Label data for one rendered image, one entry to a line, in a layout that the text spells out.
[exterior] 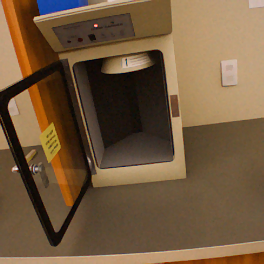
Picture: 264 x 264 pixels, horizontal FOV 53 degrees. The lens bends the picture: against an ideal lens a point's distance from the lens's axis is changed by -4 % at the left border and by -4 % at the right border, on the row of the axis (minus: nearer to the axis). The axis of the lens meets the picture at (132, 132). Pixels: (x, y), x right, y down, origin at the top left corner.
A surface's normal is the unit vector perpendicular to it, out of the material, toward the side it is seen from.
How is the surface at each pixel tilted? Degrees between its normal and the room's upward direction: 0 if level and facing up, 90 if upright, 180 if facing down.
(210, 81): 90
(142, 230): 0
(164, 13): 135
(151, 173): 90
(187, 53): 90
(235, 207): 0
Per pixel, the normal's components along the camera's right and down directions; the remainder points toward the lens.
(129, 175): -0.06, 0.44
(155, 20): 0.07, 0.94
